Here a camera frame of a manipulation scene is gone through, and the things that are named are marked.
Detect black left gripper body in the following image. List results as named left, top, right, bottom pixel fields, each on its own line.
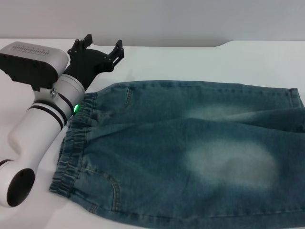
left=62, top=45, right=113, bottom=91

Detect blue denim shorts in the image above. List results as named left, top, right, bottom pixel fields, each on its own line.
left=49, top=80, right=305, bottom=229

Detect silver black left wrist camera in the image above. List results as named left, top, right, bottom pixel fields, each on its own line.
left=0, top=41, right=70, bottom=93

